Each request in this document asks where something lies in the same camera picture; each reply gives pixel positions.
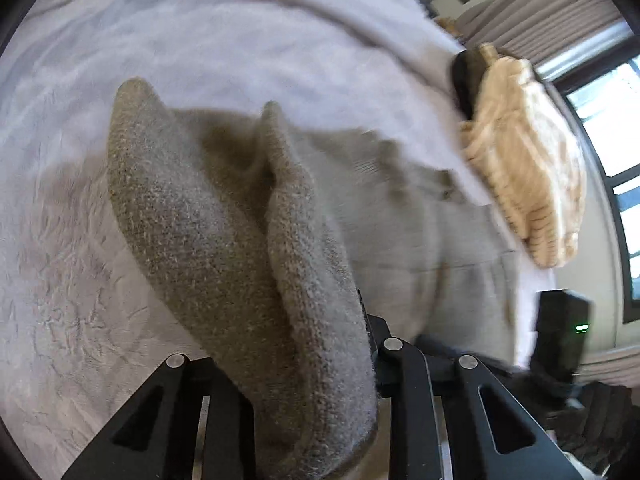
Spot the dark cloth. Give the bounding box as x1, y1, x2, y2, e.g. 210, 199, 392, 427
520, 375, 640, 466

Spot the beige drawstring garment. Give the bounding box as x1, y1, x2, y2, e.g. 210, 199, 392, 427
300, 127, 523, 363

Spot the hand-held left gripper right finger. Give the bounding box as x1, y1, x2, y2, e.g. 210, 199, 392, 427
356, 290, 583, 480

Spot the olive fuzzy sock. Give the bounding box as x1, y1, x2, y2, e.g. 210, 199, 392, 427
106, 77, 379, 478

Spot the black cloth item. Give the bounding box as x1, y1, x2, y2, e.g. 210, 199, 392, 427
451, 49, 493, 122

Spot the grey curtain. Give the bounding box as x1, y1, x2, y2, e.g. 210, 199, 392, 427
457, 0, 633, 63

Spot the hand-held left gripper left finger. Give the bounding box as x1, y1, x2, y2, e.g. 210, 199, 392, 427
62, 354, 257, 480

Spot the cream striped fleece garment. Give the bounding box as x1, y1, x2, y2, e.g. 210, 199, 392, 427
457, 42, 588, 268

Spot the window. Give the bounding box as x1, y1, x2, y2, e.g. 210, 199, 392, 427
562, 52, 640, 323

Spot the lavender embossed bed blanket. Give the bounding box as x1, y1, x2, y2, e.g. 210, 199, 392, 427
0, 0, 556, 480

